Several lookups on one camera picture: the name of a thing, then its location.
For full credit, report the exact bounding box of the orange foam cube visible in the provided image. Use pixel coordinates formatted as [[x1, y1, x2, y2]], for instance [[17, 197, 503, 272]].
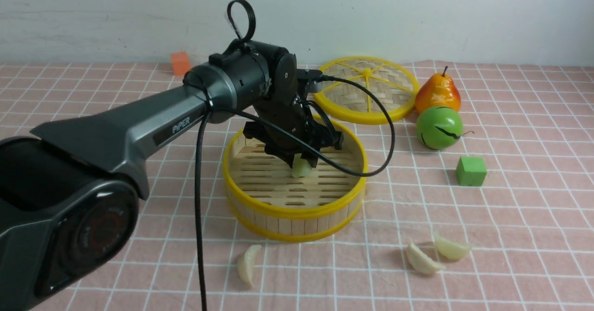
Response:
[[170, 52, 192, 76]]

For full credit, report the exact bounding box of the bamboo steamer tray yellow rim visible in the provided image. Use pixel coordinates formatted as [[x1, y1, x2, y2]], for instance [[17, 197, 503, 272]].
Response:
[[222, 131, 367, 243]]

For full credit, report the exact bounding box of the bamboo steamer lid yellow rim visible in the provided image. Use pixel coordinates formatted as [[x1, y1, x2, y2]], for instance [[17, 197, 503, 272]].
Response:
[[314, 57, 420, 125]]

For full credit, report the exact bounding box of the white dumpling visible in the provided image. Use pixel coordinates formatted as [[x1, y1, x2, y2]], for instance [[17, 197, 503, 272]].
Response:
[[432, 233, 473, 261], [405, 239, 446, 276], [236, 245, 262, 288]]

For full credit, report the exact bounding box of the orange yellow toy pear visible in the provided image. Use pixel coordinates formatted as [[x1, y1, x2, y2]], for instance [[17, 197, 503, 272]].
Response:
[[414, 65, 462, 114]]

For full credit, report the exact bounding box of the green toy apple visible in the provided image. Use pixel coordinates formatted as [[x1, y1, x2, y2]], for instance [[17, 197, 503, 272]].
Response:
[[416, 106, 474, 150]]

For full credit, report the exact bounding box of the green foam cube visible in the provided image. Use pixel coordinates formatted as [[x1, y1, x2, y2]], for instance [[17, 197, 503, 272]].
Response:
[[456, 156, 487, 188]]

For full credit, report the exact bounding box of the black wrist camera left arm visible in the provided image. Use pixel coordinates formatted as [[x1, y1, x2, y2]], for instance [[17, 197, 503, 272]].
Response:
[[297, 69, 324, 95]]

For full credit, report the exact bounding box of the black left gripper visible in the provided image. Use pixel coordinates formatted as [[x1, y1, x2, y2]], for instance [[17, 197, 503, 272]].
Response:
[[243, 97, 344, 169]]

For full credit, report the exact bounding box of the greenish dumpling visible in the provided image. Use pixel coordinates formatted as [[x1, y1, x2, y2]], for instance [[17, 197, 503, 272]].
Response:
[[291, 155, 312, 178]]

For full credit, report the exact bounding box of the pink checked tablecloth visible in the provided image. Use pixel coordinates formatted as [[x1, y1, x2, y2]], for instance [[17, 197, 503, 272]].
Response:
[[0, 60, 594, 311]]

